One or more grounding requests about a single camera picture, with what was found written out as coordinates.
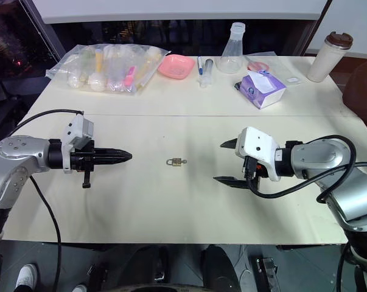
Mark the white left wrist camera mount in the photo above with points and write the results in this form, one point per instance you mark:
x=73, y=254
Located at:
x=75, y=130

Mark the white shoe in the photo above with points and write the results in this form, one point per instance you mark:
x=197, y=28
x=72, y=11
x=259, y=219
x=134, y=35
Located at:
x=26, y=275
x=78, y=288

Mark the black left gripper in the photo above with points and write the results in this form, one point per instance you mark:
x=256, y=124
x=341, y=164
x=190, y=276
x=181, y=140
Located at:
x=85, y=158

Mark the flat clear plastic sleeve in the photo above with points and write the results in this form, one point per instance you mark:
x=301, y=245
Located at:
x=283, y=68

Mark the black metal bracket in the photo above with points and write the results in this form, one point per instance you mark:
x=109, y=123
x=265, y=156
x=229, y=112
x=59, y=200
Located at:
x=266, y=270

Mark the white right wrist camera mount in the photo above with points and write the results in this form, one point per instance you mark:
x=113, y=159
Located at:
x=259, y=141

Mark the clear plastic syringe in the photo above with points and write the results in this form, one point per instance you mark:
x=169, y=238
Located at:
x=208, y=71

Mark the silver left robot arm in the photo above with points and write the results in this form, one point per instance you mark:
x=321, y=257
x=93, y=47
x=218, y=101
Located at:
x=16, y=164

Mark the purple tissue pack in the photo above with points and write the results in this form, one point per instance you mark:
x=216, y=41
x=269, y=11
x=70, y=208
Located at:
x=262, y=88

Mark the white board panel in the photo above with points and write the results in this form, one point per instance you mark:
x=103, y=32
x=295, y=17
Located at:
x=183, y=10

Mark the brown rounded chair back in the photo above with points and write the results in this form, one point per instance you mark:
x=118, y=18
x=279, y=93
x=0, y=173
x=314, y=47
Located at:
x=362, y=88

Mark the beige cup brown lid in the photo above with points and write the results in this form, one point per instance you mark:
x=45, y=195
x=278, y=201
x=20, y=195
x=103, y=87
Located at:
x=326, y=61

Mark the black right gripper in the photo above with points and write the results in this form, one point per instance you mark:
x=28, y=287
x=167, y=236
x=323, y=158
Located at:
x=260, y=173

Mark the clear plastic zip bag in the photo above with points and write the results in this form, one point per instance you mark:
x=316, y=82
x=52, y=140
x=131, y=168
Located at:
x=79, y=61

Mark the pink plastic tool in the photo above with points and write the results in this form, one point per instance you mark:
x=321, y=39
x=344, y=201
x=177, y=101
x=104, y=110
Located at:
x=130, y=77

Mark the clear conical flask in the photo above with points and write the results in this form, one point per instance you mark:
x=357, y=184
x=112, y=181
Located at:
x=232, y=57

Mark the pink square plastic dish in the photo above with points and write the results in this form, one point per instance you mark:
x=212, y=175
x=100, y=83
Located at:
x=175, y=67

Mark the red petri dish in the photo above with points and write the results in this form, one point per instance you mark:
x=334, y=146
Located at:
x=258, y=66

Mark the dark rounded shape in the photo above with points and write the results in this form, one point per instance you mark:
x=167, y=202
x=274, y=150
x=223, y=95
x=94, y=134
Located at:
x=216, y=267

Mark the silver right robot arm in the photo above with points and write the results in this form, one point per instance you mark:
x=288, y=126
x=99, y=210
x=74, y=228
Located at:
x=338, y=182

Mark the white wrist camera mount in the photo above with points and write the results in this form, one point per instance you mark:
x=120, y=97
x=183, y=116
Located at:
x=259, y=141
x=75, y=130

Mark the yellow tube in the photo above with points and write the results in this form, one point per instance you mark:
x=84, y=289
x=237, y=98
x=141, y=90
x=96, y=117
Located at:
x=99, y=61

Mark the small brass padlock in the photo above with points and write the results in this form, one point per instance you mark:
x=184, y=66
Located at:
x=174, y=162

